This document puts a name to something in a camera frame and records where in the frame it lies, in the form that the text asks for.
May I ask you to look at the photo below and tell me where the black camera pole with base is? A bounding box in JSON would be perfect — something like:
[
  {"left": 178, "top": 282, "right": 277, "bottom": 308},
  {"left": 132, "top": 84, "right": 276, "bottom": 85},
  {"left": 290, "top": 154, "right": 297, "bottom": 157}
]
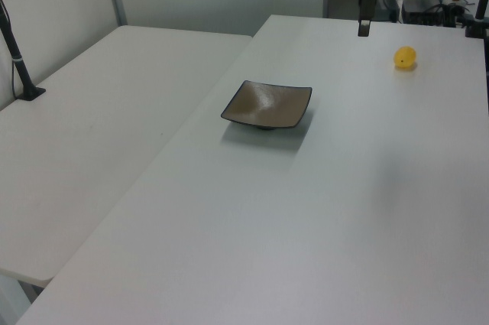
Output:
[{"left": 0, "top": 0, "right": 47, "bottom": 102}]

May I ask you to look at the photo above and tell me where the black equipment box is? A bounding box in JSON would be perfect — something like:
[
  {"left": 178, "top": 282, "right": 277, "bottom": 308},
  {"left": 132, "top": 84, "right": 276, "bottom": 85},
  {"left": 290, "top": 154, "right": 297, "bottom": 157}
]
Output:
[{"left": 401, "top": 0, "right": 447, "bottom": 26}]

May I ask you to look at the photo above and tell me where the black pole with table clamp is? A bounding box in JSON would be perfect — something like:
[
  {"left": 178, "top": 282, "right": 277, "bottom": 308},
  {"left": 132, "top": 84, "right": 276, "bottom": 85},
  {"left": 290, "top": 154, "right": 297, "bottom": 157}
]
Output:
[{"left": 463, "top": 0, "right": 489, "bottom": 39}]

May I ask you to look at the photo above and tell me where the brown square ceramic plate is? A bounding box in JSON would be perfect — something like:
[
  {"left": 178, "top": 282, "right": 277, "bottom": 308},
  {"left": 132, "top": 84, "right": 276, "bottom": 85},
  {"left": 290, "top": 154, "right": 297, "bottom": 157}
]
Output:
[{"left": 220, "top": 80, "right": 313, "bottom": 131}]

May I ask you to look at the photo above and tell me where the yellow potato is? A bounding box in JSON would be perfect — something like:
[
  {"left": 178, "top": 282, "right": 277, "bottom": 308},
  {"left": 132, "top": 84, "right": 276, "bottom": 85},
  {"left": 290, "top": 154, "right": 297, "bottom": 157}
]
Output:
[{"left": 393, "top": 45, "right": 418, "bottom": 70}]

